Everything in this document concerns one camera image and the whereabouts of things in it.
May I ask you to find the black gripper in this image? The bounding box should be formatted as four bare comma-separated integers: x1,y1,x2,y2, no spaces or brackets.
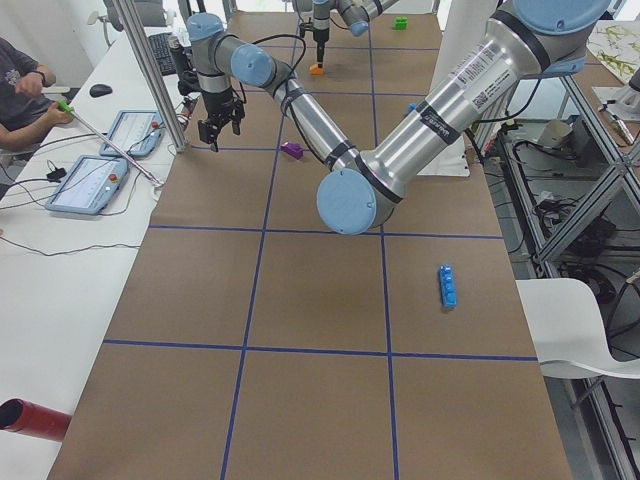
198,88,245,152
311,17,329,66

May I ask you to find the orange trapezoid block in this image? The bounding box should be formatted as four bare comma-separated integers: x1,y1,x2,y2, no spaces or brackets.
309,64,324,76

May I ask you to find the purple trapezoid block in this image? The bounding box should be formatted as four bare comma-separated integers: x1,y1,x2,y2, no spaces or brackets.
280,141,304,160

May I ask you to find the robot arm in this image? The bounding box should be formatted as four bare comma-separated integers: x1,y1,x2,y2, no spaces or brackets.
186,1,607,235
292,0,398,69

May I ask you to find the black water bottle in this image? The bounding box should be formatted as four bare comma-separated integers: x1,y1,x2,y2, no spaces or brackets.
167,34,192,82

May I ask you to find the far blue teach pendant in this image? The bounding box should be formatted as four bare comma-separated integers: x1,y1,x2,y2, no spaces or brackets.
106,110,164,158

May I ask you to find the blue teach pendant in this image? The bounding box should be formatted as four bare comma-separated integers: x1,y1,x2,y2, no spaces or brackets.
106,110,164,158
45,155,129,215

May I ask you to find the green block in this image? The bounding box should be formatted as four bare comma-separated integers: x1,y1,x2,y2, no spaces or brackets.
393,16,408,31

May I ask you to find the black keyboard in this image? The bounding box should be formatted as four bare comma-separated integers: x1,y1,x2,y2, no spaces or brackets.
147,32,176,76

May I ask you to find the black computer mouse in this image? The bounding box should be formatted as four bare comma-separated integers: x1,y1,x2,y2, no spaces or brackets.
89,83,113,98

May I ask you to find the near blue teach pendant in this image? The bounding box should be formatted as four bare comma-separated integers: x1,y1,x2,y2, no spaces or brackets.
45,155,129,215

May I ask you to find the black power adapter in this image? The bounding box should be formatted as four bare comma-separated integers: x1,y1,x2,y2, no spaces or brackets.
46,168,67,183

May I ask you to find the seated person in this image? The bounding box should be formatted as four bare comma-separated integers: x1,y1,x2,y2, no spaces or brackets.
1,38,74,166

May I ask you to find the long blue studded block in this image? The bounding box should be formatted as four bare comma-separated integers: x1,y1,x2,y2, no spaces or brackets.
438,264,458,309

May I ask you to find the red cardboard tube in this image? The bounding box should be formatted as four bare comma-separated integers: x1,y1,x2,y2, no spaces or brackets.
1,398,72,442

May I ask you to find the white plastic chair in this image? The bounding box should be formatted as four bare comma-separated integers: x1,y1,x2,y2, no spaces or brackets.
516,278,639,380

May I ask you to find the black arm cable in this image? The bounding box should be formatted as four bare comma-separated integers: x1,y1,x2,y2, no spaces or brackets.
234,33,307,106

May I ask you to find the aluminium frame post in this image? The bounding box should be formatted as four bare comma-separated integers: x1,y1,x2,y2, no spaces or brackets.
113,0,187,153

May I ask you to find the green handled reach stick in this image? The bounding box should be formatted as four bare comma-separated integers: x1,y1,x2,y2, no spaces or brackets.
58,100,164,188

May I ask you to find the aluminium side frame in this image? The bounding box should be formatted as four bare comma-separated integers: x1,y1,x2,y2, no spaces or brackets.
489,19,640,480

